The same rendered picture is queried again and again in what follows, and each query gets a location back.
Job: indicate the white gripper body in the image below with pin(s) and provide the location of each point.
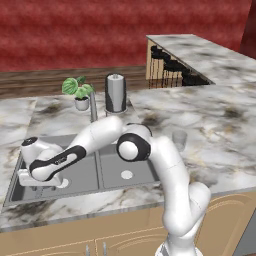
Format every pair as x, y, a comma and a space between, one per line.
26, 176

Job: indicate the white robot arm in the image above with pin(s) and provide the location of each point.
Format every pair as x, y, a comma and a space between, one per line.
170, 173

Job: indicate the grey double basin sink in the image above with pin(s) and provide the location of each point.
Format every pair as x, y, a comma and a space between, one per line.
110, 173

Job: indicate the grey sink tap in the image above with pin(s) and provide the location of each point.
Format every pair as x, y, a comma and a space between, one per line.
93, 106

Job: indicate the clear glass cup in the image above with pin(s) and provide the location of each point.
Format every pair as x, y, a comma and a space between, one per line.
179, 140

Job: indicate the tan cupboard door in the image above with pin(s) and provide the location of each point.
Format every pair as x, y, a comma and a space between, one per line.
46, 248
133, 240
223, 223

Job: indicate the green plant in white pot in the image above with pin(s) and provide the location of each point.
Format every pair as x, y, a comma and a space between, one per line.
79, 90

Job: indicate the paper towel roll holder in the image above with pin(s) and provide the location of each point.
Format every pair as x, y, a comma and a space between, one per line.
115, 95

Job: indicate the grey appliance front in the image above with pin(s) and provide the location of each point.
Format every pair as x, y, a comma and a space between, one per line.
247, 238

